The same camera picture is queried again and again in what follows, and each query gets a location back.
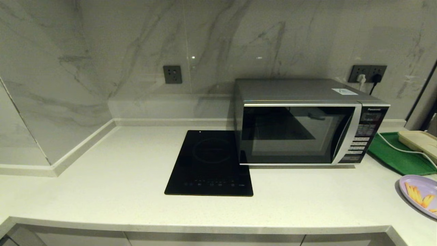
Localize microwave door with dark glass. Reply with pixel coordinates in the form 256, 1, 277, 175
242, 102, 362, 166

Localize yellow french fries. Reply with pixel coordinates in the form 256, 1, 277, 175
405, 182, 437, 214

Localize purple plate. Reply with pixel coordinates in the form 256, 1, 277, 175
399, 175, 437, 220

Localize silver Panasonic microwave oven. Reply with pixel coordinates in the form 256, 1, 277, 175
234, 79, 391, 168

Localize black induction cooktop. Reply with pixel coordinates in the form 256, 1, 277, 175
164, 130, 254, 197

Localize green plastic tray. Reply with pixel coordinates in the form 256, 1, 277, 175
367, 132, 437, 176

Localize angled cabinet corner panel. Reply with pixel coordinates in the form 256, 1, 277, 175
5, 226, 46, 246

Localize grey single wall socket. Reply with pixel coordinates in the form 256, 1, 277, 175
163, 65, 182, 84

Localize grey double wall socket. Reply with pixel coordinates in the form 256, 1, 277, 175
348, 65, 387, 83

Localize white power cable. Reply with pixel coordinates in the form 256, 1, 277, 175
377, 133, 437, 170

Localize dark door frame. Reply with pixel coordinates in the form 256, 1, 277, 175
406, 61, 437, 132

